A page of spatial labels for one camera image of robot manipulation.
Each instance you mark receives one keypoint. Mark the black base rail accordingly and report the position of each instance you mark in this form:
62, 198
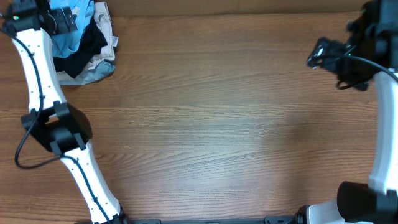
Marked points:
211, 221

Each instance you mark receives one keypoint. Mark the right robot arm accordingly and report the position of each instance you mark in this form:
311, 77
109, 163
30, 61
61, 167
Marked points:
368, 57

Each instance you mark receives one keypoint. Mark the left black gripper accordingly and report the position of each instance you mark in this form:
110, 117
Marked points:
65, 20

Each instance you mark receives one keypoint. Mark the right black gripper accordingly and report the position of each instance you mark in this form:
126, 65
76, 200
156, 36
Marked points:
335, 49

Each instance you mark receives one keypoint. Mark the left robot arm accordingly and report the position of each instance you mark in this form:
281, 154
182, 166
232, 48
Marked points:
55, 124

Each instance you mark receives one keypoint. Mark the black garment on pile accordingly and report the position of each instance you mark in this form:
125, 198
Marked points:
91, 43

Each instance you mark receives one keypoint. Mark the grey-blue folded garment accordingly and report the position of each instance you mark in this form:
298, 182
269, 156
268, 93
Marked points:
101, 71

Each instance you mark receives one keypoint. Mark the beige folded garment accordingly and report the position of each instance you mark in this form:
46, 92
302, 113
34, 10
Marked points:
94, 59

